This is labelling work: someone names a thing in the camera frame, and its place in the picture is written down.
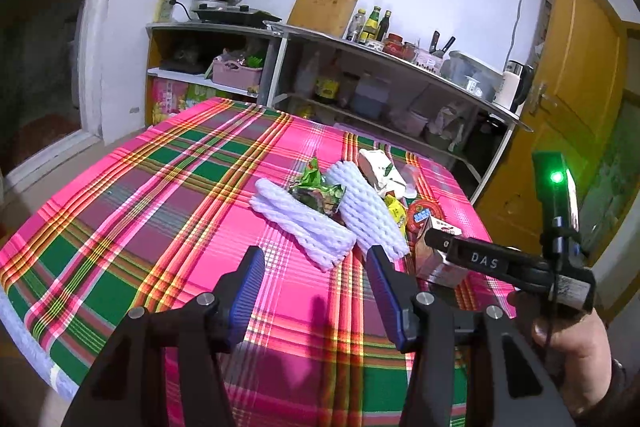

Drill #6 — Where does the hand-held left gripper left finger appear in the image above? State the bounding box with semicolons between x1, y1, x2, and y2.
62;246;266;427

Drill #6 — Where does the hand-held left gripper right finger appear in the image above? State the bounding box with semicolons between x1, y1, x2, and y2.
366;245;576;427

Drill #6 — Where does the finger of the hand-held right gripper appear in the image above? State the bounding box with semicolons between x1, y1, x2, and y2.
424;227;552;284

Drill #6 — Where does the small carton box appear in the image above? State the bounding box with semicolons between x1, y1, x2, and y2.
415;216;471;288

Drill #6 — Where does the white foam fruit net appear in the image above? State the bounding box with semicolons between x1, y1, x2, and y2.
322;161;412;260
248;178;357;271

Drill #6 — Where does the white paper bag green print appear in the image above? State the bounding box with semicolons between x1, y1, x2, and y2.
357;147;408;199

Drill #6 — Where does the person's right hand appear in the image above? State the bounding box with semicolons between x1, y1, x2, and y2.
515;292;613;408

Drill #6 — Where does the red snack wrapper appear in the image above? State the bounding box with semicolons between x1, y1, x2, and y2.
406;201;442;233

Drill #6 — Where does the yellow snack wrapper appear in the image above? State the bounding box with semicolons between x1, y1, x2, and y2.
385;194;409;229

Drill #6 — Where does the white cup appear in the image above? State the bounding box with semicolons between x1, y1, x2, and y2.
495;69;521;110

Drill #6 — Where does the green snack wrapper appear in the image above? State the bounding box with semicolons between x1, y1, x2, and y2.
287;158;347;215

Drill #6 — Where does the pink green plaid tablecloth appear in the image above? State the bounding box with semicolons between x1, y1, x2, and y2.
0;97;518;427

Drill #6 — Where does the black electric kettle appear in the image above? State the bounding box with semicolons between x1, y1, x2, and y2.
505;60;534;112

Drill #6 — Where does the yellow wooden door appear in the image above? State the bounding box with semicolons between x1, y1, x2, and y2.
475;0;629;248

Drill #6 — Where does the clear plastic storage box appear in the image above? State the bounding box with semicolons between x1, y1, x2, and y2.
442;51;503;101

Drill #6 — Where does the pink knife holder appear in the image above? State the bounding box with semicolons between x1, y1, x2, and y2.
415;48;446;74

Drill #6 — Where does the blue grey plastic container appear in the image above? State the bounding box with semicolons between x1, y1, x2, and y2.
350;74;391;118

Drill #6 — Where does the green yellow printed packet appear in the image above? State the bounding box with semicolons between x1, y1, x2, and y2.
185;84;222;110

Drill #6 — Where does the pink printed packet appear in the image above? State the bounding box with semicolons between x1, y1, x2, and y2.
150;79;188;124

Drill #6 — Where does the pink plastic basket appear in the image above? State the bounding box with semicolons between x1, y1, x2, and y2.
211;54;263;90

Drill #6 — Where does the soy sauce bottle yellow label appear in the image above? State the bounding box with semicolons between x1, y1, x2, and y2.
314;64;341;104

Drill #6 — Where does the white plastic bottle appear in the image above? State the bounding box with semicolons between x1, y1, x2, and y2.
295;52;321;98

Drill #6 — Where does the steel kitchen rack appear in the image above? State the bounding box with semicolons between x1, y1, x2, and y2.
262;21;535;202

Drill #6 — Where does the clear plastic bottle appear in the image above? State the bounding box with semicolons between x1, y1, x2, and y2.
348;8;368;42

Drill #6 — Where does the black induction cooker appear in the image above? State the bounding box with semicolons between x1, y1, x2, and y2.
190;1;283;28

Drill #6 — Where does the wooden cutting board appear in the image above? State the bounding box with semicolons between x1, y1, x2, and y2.
287;0;367;40

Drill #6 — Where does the metal door handle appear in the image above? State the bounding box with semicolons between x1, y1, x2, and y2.
529;81;549;118

